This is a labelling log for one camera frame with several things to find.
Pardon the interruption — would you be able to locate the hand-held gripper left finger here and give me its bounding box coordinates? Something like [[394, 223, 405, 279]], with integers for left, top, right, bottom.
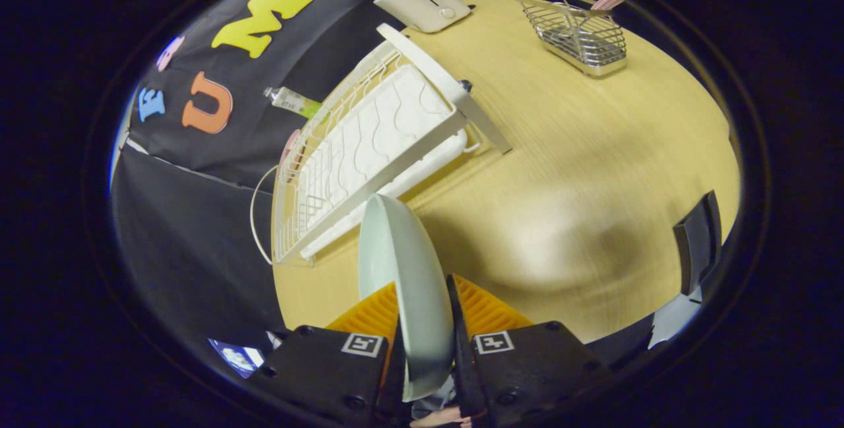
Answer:
[[247, 282, 411, 426]]

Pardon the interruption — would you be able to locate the clear bottle green liquid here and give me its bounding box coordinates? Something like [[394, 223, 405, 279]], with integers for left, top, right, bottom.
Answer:
[[264, 86, 324, 120]]

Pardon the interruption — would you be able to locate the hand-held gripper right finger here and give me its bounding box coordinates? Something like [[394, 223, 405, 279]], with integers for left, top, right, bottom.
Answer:
[[446, 274, 614, 426]]

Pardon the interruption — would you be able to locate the black rectangular object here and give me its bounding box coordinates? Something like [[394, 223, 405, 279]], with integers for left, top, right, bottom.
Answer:
[[673, 191, 723, 297]]

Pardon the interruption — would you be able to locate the white wire dish rack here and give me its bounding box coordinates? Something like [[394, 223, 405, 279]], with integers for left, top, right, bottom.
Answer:
[[249, 22, 513, 267]]

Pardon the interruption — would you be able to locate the silver wire basket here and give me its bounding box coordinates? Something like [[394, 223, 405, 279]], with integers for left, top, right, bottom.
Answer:
[[513, 0, 628, 78]]

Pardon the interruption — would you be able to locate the white toaster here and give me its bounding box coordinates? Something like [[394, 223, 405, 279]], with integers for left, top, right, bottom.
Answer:
[[373, 0, 472, 34]]

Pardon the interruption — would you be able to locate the pink plate with food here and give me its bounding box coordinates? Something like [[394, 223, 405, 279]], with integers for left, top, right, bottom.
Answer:
[[277, 128, 304, 181]]

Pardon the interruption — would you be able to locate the pale green plate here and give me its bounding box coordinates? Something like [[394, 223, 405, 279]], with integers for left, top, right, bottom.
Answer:
[[358, 194, 456, 402]]

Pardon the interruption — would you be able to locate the black backdrop cloth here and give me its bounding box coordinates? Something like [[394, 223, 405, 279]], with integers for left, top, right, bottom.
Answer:
[[109, 0, 528, 363]]

